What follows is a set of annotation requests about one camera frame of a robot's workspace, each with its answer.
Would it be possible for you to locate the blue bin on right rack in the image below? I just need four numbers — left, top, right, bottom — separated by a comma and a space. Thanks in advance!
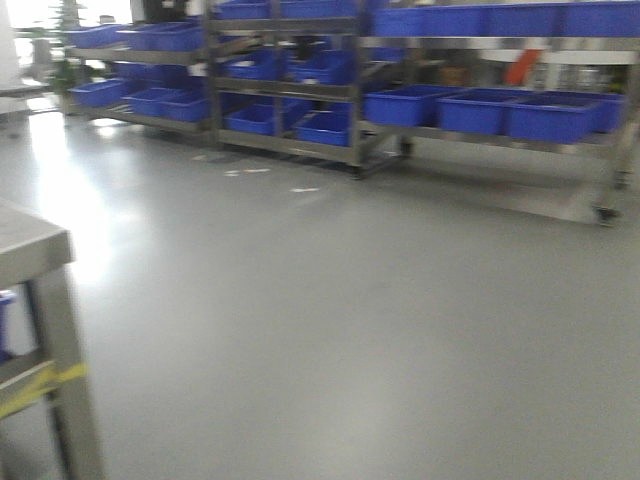
436, 88, 533, 135
363, 84, 464, 127
505, 92, 627, 144

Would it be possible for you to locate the steel rack centre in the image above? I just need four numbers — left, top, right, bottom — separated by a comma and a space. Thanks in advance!
203, 1, 396, 179

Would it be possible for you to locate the steel rack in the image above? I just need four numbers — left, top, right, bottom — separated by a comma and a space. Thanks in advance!
203, 1, 396, 179
65, 16, 210, 135
361, 1, 639, 225

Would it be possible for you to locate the steel rack far left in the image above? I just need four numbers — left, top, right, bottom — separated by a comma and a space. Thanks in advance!
65, 16, 210, 135

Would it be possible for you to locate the steel rack right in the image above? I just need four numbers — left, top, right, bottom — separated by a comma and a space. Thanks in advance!
361, 1, 639, 225

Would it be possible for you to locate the steel table leg frame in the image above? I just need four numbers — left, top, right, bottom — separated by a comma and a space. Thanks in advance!
1, 201, 106, 479

